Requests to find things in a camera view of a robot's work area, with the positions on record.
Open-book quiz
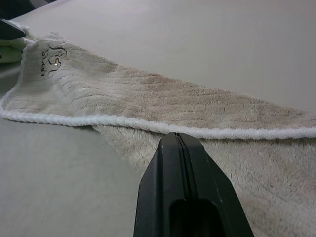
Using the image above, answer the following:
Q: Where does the beige fleece towel white trim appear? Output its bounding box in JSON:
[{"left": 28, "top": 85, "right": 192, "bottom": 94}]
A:
[{"left": 0, "top": 22, "right": 316, "bottom": 237}]

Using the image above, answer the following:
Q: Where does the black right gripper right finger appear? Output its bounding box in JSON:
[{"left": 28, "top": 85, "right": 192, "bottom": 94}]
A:
[{"left": 178, "top": 132, "right": 253, "bottom": 237}]

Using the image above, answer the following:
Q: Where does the black pointed right gripper left finger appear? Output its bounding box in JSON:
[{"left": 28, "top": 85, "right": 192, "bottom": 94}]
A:
[{"left": 0, "top": 18, "right": 26, "bottom": 40}]

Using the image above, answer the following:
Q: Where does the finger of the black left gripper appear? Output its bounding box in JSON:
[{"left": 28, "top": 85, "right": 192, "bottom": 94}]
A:
[{"left": 133, "top": 132, "right": 193, "bottom": 237}]

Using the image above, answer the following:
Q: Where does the light green cloth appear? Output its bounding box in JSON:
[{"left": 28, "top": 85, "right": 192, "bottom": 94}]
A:
[{"left": 0, "top": 37, "right": 33, "bottom": 65}]

